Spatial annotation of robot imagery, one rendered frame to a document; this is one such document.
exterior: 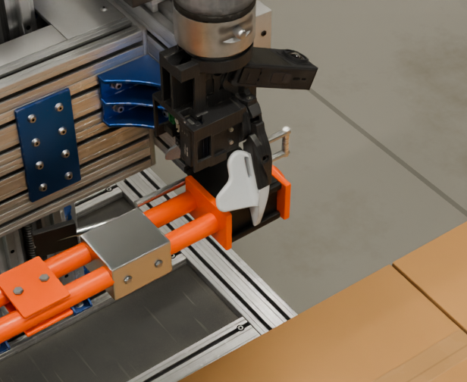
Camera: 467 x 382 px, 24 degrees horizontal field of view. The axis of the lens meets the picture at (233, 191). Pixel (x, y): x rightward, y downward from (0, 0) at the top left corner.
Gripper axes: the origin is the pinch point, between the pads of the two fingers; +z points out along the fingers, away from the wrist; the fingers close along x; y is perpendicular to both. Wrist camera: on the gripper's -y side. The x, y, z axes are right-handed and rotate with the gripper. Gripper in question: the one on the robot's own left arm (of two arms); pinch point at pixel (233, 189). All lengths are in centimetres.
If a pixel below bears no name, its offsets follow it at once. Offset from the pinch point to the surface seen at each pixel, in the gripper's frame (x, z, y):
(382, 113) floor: -94, 107, -118
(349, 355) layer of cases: -6, 53, -26
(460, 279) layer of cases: -7, 53, -51
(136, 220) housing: -1.0, -1.3, 11.5
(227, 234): 4.7, 0.5, 4.3
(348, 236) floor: -64, 107, -81
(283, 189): 4.4, -1.4, -3.2
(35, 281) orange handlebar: 0.2, -1.1, 23.7
